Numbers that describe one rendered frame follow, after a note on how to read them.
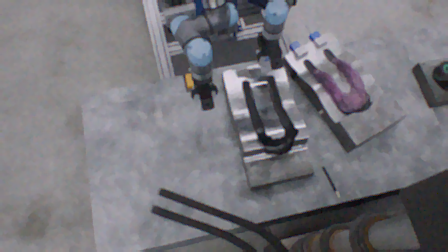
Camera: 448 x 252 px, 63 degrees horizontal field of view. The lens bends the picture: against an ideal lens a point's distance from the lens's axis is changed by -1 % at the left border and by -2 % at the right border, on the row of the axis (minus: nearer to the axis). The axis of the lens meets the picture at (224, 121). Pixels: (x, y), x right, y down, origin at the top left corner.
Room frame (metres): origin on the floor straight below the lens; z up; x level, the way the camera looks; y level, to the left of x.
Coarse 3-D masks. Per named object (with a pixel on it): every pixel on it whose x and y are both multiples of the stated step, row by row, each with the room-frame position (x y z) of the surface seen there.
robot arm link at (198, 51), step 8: (192, 40) 0.65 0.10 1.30; (200, 40) 0.65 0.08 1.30; (184, 48) 0.64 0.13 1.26; (192, 48) 0.62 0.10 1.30; (200, 48) 0.62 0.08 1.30; (208, 48) 0.62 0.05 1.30; (192, 56) 0.60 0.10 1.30; (200, 56) 0.59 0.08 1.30; (208, 56) 0.60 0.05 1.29; (192, 64) 0.59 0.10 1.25; (200, 64) 0.59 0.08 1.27; (208, 64) 0.60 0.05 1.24; (200, 72) 0.59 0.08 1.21
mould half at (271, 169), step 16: (224, 80) 0.73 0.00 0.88; (240, 80) 0.73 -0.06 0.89; (256, 80) 0.73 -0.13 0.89; (240, 96) 0.65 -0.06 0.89; (256, 96) 0.66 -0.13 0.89; (288, 96) 0.66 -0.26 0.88; (240, 112) 0.58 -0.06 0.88; (272, 112) 0.58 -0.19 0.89; (288, 112) 0.58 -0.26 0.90; (240, 128) 0.50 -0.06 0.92; (272, 128) 0.50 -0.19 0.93; (304, 128) 0.50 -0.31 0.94; (240, 144) 0.45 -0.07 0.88; (256, 144) 0.43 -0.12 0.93; (304, 144) 0.46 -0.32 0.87; (256, 160) 0.39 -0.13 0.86; (272, 160) 0.39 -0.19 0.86; (288, 160) 0.39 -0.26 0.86; (304, 160) 0.39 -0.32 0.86; (272, 176) 0.33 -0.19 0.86; (288, 176) 0.33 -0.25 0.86; (304, 176) 0.33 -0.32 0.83
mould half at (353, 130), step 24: (312, 48) 0.91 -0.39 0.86; (336, 48) 0.91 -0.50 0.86; (336, 72) 0.77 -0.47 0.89; (360, 72) 0.77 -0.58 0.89; (312, 96) 0.68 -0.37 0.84; (384, 96) 0.65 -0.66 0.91; (336, 120) 0.56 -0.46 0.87; (360, 120) 0.55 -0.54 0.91; (384, 120) 0.55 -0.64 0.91; (360, 144) 0.46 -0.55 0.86
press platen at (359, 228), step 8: (360, 216) 0.10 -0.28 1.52; (368, 216) 0.09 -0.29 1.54; (376, 216) 0.09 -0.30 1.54; (384, 216) 0.09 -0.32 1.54; (392, 216) 0.09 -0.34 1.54; (352, 224) 0.08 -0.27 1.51; (360, 224) 0.08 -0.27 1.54; (368, 224) 0.08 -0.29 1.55; (352, 232) 0.06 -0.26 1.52; (360, 232) 0.06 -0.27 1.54; (368, 232) 0.06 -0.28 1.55; (352, 240) 0.05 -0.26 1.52; (360, 240) 0.05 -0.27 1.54; (352, 248) 0.03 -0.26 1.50; (360, 248) 0.03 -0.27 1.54; (368, 248) 0.03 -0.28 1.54
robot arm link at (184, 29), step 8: (184, 16) 0.76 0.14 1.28; (200, 16) 0.76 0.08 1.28; (176, 24) 0.72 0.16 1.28; (184, 24) 0.72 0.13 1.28; (192, 24) 0.72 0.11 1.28; (200, 24) 0.72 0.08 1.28; (208, 24) 0.73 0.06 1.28; (176, 32) 0.70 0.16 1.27; (184, 32) 0.69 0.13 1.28; (192, 32) 0.69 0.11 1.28; (200, 32) 0.70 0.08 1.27; (208, 32) 0.71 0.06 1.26; (184, 40) 0.67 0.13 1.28
